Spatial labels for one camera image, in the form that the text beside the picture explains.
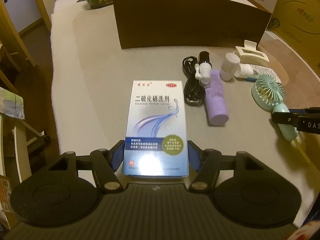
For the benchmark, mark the cream hair claw clip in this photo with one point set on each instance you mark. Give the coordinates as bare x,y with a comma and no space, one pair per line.
250,55

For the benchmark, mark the purple tube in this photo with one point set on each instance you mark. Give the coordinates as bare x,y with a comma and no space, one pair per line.
215,100

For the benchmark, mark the large brown cardboard carton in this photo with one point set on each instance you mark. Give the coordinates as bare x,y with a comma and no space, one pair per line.
297,23

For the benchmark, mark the brown cardboard storage box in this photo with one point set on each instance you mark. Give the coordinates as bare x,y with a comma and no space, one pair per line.
214,23

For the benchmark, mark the mint green handheld fan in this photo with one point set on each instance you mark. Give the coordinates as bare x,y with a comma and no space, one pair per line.
269,94

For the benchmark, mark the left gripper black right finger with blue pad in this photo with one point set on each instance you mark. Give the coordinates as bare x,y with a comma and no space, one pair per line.
208,163

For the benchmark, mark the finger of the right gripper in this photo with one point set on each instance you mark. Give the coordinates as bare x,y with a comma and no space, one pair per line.
287,118
310,110

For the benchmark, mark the wooden chair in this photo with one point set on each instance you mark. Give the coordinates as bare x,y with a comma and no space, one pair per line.
19,141

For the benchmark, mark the blue white medicine box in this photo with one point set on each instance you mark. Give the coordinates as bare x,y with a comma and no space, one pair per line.
156,133

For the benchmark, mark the black white spray bottle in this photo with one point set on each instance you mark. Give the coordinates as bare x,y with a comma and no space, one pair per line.
203,68

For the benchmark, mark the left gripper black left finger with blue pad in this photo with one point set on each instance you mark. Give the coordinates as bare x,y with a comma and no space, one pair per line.
102,162

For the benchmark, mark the white squeeze tube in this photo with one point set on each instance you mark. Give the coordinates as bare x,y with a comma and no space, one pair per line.
252,72

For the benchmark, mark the small white bottle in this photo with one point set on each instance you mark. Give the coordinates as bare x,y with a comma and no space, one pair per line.
229,66

